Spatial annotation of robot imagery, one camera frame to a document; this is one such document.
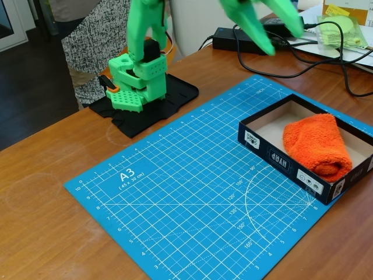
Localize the orange fluffy sock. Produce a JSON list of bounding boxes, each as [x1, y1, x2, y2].
[[282, 113, 353, 184]]

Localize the black power adapter with label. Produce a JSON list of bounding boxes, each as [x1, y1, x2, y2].
[[259, 16, 305, 37]]

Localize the black power adapter blue light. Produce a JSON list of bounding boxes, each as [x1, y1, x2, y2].
[[212, 27, 270, 55]]

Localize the yellow sticky note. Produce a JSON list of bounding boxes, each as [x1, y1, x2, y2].
[[325, 3, 350, 19]]

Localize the plastic bag with green parts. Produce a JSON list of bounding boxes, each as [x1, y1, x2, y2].
[[316, 13, 368, 54]]

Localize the brown cardboard box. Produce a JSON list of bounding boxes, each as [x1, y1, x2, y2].
[[322, 0, 373, 27]]

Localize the white paper sheets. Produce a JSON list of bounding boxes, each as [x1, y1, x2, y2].
[[287, 8, 373, 74]]

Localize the black cardboard box tray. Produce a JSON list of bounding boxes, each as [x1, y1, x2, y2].
[[237, 93, 373, 207]]

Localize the orange black clamp lever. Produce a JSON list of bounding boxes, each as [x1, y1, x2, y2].
[[98, 75, 119, 93]]

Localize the person in speckled top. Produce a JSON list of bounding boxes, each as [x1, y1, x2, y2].
[[48, 0, 132, 106]]

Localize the blue cutting mat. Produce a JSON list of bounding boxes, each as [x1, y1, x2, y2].
[[63, 74, 329, 280]]

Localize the white framed glass door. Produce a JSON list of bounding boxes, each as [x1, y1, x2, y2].
[[0, 0, 29, 53]]

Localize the thin black adapter cable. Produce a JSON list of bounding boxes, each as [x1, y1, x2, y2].
[[198, 34, 216, 52]]

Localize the red white servo wire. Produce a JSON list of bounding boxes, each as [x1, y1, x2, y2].
[[159, 0, 177, 57]]

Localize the long black power cable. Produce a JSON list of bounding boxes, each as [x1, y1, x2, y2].
[[232, 20, 373, 97]]

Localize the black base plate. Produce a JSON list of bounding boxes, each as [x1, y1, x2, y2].
[[89, 72, 200, 138]]

